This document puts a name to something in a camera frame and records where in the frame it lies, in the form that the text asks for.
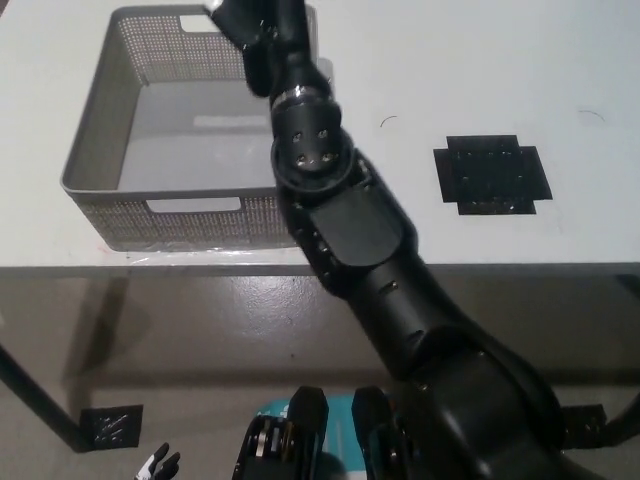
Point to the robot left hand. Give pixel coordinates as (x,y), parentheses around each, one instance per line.
(160,465)

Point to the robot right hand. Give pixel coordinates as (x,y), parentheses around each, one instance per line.
(290,35)

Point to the black table leg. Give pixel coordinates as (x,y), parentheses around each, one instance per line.
(40,400)
(622,415)

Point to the black teal robot body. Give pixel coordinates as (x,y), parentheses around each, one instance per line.
(310,440)

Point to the grey perforated plastic basket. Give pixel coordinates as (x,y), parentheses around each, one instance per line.
(165,150)

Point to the clear tape strip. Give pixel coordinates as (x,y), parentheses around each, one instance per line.
(200,252)

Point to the black tape pad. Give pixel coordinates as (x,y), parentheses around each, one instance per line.
(492,175)

